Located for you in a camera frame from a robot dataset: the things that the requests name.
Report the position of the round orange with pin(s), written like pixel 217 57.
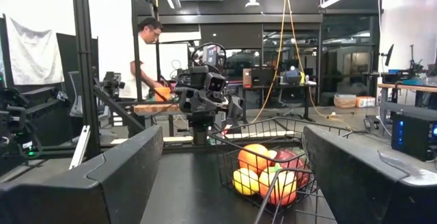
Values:
pixel 252 159

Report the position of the brown cardboard box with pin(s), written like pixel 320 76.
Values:
pixel 345 101

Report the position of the person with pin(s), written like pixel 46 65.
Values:
pixel 143 63

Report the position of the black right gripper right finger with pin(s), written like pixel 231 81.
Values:
pixel 348 183

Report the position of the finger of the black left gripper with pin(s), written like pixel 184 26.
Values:
pixel 236 106
pixel 183 99

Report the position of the neighbouring black robot gripper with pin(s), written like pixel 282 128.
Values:
pixel 111 84

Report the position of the black computer blue lights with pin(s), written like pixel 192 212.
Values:
pixel 413 138

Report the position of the red apple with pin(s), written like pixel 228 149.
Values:
pixel 290 159

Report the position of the black desk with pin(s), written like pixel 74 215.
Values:
pixel 273 86

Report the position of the black diagonal brace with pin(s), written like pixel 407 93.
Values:
pixel 119 113

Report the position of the yellow lemon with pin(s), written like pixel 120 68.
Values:
pixel 246 183

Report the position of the neighbouring black robot arm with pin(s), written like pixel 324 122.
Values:
pixel 17 121

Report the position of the black monitor on arm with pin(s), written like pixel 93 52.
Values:
pixel 389 55

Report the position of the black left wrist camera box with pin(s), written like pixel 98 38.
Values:
pixel 215 82

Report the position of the white hanging cloth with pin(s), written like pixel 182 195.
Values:
pixel 34 53

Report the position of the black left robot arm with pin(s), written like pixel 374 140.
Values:
pixel 201 128

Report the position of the orange peach with leaves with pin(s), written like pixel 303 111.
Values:
pixel 285 188

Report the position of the wooden top table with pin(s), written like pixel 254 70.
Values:
pixel 406 87

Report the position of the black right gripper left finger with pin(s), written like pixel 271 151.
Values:
pixel 136 169

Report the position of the white metal bar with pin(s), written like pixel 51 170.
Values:
pixel 80 147

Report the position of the wooden board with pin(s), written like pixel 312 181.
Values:
pixel 153 108

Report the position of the green fruit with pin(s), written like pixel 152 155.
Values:
pixel 298 152

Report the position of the orange cup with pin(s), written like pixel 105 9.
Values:
pixel 162 94

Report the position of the thin black frame post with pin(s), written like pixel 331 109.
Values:
pixel 134 12

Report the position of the orange and white box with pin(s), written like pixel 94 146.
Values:
pixel 365 102

